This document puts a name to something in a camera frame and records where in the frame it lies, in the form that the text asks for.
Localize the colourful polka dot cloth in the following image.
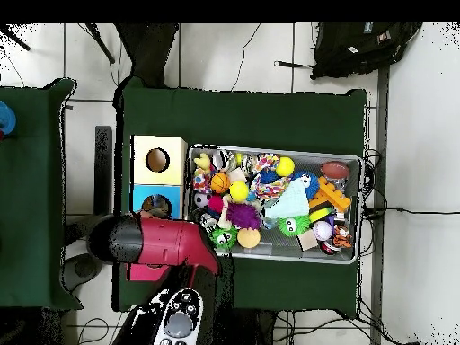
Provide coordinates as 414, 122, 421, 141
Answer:
250, 172, 290, 202

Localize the wooden box with three holes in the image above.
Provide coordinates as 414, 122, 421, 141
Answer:
128, 135, 190, 283

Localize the white baseball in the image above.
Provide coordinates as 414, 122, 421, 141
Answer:
313, 220, 334, 242

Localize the mint green knitted cloth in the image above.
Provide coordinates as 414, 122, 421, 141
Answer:
262, 179, 312, 221

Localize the clear mesh bin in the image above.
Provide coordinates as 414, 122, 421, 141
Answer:
188, 143, 364, 266

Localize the small brown football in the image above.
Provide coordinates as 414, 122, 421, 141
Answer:
320, 161, 352, 181

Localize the black backpack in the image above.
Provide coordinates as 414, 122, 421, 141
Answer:
310, 22, 424, 80

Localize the small orange basketball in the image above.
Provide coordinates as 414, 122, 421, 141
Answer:
210, 172, 232, 195

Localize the purple spiky ball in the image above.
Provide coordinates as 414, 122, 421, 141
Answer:
226, 201, 263, 231

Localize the blue fuzzy toy with eyes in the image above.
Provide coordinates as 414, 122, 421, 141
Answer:
290, 171, 321, 201

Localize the orange plastic building block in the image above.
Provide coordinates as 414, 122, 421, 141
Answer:
307, 176, 353, 217

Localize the dark green table cloth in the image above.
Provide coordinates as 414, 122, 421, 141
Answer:
0, 77, 79, 312
114, 76, 369, 314

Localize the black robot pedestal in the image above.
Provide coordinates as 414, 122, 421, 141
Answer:
215, 307, 288, 345

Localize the blue round object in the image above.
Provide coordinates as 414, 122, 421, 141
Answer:
0, 100, 17, 139

